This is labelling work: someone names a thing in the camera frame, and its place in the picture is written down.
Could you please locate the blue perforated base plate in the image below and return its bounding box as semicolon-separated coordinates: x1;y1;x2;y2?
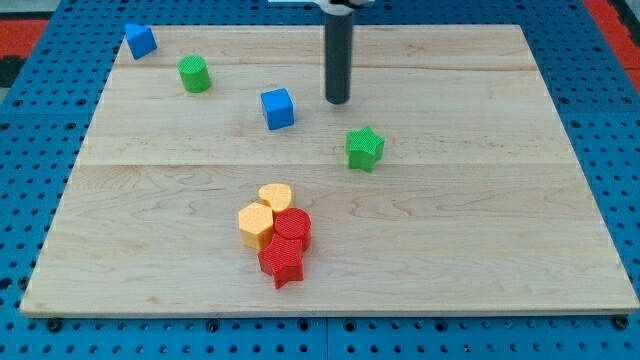
1;0;639;359

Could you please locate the blue cube block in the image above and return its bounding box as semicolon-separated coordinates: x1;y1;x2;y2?
260;88;295;130

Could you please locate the red star block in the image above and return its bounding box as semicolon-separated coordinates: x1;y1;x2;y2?
258;234;304;289

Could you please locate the red cylinder block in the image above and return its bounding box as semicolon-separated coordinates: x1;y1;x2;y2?
274;208;312;251

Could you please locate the blue triangular prism block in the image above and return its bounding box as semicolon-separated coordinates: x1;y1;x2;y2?
125;24;157;60

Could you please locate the green cylinder block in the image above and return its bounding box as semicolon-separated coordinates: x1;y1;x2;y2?
178;54;211;93

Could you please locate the wooden board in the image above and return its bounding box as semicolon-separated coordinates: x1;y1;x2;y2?
20;25;639;318

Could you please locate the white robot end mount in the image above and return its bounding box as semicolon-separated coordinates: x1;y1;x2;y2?
267;0;375;16

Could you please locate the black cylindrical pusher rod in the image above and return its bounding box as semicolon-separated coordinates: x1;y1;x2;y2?
324;13;354;105

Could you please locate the yellow hexagon block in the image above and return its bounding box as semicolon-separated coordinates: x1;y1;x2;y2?
238;203;274;251

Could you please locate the green star block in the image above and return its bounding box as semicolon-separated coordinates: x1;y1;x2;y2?
345;126;385;173

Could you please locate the yellow heart block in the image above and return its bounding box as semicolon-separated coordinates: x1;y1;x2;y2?
258;183;293;215

